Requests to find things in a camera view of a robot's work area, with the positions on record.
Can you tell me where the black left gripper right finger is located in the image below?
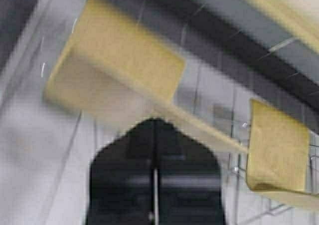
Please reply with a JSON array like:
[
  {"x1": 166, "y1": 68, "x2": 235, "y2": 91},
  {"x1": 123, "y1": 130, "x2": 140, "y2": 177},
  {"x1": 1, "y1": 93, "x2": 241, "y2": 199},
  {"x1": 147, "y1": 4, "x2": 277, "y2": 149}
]
[{"x1": 156, "y1": 120, "x2": 226, "y2": 225}]

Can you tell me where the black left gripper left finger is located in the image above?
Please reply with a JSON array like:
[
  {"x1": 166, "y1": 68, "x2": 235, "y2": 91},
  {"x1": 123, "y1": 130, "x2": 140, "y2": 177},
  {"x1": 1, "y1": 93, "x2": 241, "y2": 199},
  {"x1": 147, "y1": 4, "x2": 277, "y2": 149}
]
[{"x1": 85, "y1": 119, "x2": 155, "y2": 225}]

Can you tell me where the yellow wooden chair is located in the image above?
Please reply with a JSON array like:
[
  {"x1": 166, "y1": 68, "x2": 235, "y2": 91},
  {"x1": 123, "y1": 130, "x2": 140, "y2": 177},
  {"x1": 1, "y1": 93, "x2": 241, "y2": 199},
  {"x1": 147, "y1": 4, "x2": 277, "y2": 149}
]
[
  {"x1": 44, "y1": 0, "x2": 248, "y2": 154},
  {"x1": 246, "y1": 99, "x2": 319, "y2": 212}
]

